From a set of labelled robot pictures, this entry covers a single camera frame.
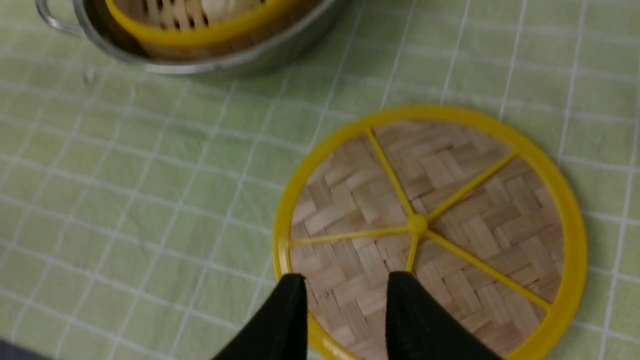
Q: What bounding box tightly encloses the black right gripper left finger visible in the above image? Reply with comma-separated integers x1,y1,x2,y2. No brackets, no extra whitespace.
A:
214,273,308,360

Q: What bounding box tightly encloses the stainless steel two-handled pot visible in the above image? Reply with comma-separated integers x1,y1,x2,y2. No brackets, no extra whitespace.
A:
34,0,351,77

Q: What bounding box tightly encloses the yellow-rimmed woven bamboo lid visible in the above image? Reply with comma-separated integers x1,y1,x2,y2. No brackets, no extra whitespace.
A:
273,105,588,360

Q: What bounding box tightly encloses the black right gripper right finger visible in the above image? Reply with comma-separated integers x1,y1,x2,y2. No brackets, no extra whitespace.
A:
385,271,501,360

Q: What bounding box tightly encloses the yellow-rimmed bamboo steamer basket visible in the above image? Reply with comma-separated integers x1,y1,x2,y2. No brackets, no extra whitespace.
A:
106,0,319,61

